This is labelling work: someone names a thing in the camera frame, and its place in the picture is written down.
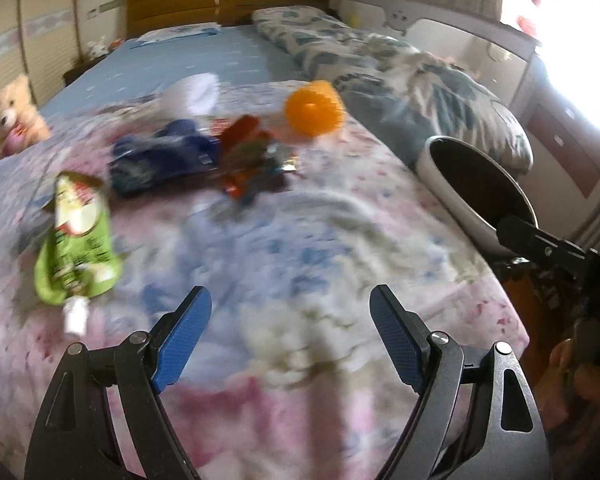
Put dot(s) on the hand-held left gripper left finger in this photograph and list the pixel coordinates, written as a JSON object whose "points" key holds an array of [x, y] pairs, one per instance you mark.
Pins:
{"points": [[182, 340]]}

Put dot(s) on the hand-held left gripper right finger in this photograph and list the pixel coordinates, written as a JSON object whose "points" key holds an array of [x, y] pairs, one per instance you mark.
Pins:
{"points": [[397, 340]]}

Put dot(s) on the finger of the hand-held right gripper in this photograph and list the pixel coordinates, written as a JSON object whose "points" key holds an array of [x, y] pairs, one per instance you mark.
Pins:
{"points": [[540, 245]]}

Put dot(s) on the white bin with black inside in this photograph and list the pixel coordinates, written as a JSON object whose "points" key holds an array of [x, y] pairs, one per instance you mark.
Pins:
{"points": [[480, 190]]}

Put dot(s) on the green spouted pouch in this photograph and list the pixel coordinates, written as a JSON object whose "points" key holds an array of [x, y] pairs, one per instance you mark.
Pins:
{"points": [[75, 240]]}

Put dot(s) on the blue snack packet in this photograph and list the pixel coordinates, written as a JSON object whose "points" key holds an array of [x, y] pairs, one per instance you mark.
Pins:
{"points": [[165, 155]]}

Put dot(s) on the red snack wrapper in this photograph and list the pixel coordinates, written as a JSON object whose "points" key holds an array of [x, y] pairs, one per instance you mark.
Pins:
{"points": [[242, 130]]}

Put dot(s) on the white cloth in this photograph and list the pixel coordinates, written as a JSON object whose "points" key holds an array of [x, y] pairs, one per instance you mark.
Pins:
{"points": [[190, 95]]}

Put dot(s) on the orange spiky toy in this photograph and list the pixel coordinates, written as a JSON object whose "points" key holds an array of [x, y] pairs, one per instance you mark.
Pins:
{"points": [[312, 107]]}

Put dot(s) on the person's right hand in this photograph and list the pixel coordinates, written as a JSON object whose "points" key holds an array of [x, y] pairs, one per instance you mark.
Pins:
{"points": [[560, 360]]}

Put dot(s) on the brown wooden dresser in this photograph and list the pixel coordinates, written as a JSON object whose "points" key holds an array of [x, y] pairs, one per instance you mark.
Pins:
{"points": [[570, 160]]}

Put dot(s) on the pink floral blanket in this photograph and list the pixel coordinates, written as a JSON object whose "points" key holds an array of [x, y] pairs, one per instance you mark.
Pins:
{"points": [[280, 260]]}

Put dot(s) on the blue patterned white quilt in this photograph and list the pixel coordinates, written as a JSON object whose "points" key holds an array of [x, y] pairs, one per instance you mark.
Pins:
{"points": [[380, 70]]}

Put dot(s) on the blue dotted bed sheet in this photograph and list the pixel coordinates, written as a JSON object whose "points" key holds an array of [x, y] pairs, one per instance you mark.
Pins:
{"points": [[190, 65]]}

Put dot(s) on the beige teddy bear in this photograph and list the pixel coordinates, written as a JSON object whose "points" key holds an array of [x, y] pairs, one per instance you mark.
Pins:
{"points": [[12, 115]]}

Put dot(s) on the dark wooden nightstand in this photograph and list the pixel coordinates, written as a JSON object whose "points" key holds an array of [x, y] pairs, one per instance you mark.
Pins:
{"points": [[80, 70]]}

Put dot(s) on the small orange toy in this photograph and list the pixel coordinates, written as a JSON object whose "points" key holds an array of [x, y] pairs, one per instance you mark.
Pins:
{"points": [[115, 44]]}

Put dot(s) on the white bunny toy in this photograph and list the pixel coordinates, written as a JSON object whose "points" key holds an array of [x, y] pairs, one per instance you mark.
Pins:
{"points": [[97, 48]]}

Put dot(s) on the blue and white pillow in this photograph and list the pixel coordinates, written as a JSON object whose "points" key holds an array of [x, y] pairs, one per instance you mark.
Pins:
{"points": [[180, 34]]}

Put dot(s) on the cream sliding door wardrobe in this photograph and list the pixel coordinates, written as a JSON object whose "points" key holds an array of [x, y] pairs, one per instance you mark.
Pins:
{"points": [[45, 35]]}

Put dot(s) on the wooden bed headboard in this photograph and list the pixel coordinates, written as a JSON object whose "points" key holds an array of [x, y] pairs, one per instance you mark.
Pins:
{"points": [[220, 0]]}

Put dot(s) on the grey mesh bed guard rail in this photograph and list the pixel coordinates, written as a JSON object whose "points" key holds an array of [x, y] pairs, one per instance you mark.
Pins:
{"points": [[455, 35]]}

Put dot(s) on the grey wall panel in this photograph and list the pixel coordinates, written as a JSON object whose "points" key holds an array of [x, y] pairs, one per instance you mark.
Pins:
{"points": [[112, 5]]}

